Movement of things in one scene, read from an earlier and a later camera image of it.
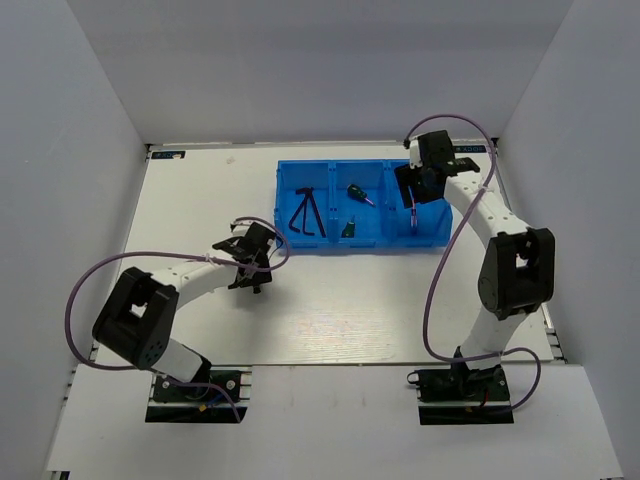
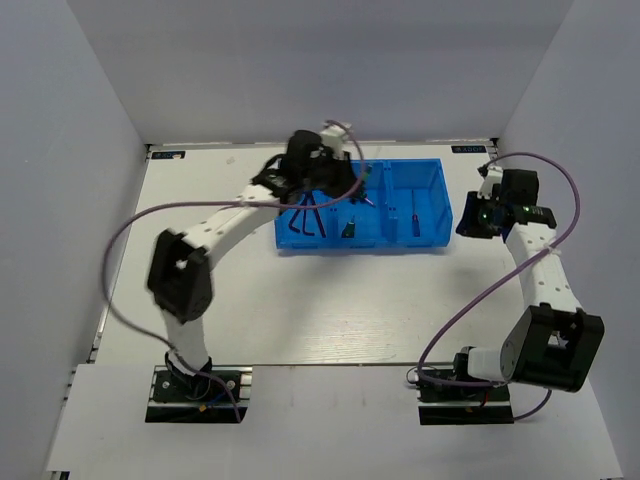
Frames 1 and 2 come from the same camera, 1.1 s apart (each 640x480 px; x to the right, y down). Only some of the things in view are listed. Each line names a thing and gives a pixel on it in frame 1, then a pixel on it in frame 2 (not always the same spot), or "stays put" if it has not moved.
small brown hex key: x=297 y=211 stays put
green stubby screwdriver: x=349 y=230 stays put
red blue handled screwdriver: x=414 y=214 stays put
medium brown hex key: x=304 y=216 stays put
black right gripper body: x=416 y=179 to x=480 y=216
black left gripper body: x=258 y=277 to x=331 y=175
